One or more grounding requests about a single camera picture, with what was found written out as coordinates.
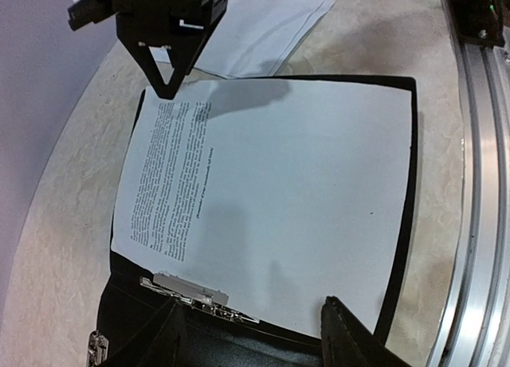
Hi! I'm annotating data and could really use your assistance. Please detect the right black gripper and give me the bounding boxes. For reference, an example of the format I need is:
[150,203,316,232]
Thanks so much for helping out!
[112,0,228,100]

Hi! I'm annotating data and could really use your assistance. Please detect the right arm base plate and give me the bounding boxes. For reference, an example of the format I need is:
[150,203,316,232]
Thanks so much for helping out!
[446,0,509,48]

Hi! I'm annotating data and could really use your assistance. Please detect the white printed sheet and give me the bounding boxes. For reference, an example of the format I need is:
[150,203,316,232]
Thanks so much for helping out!
[111,76,418,338]

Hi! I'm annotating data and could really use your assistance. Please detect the aluminium front rail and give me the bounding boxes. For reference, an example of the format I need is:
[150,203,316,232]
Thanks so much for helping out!
[427,45,509,366]

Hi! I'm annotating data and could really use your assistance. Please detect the white paper stack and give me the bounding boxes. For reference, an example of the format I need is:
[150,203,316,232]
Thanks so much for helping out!
[153,0,338,80]

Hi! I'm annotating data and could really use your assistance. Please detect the black clip folder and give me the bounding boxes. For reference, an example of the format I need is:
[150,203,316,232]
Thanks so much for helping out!
[96,75,418,366]

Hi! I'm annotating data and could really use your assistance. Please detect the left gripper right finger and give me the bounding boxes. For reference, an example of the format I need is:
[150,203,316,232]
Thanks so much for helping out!
[320,296,409,367]

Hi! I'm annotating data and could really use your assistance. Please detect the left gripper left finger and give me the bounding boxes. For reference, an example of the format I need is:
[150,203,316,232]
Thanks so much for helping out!
[107,299,186,366]

